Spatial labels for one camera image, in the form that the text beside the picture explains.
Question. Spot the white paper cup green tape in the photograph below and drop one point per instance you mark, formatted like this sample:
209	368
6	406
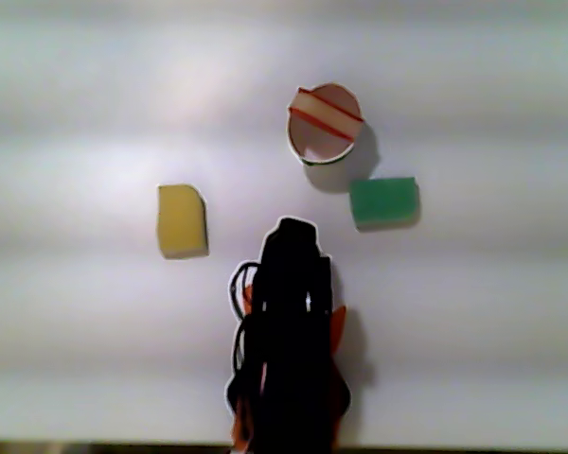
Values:
322	149

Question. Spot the yellow sponge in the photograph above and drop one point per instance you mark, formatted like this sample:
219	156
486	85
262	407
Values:
181	220

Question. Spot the green sponge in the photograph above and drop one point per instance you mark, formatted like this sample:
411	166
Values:
383	201

